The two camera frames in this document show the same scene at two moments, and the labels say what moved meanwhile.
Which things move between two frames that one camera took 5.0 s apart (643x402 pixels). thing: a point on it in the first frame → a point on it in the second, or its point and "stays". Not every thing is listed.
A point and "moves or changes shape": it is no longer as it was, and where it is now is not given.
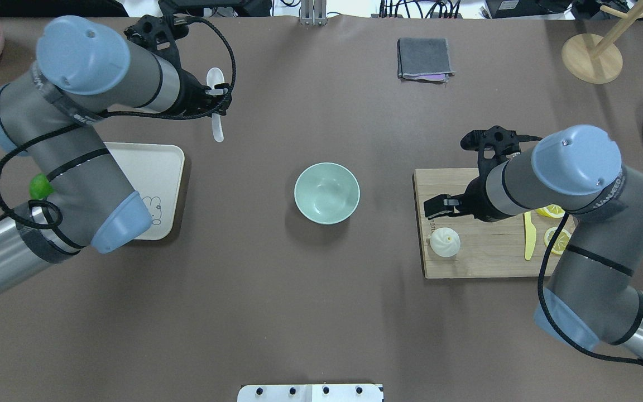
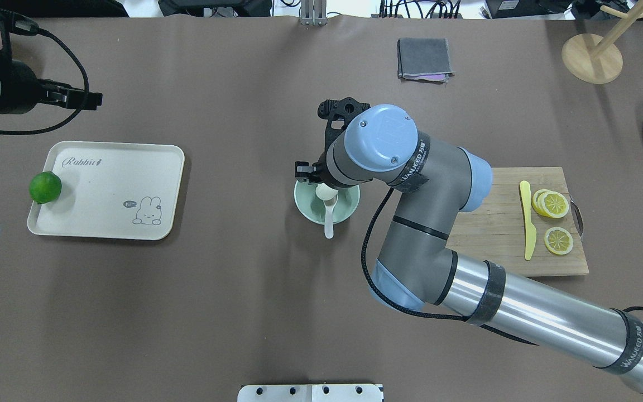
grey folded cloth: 424,60 stays
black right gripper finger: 444,205 → 302,169
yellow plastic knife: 529,233 stays
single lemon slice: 561,242 stays
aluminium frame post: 313,13 stays
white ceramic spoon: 215,76 → 329,205
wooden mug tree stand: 598,58 stays
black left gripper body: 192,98 → 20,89
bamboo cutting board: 494,249 stays
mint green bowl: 327,193 stays
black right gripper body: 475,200 → 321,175
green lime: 39,186 stays
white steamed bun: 445,242 moves or changes shape
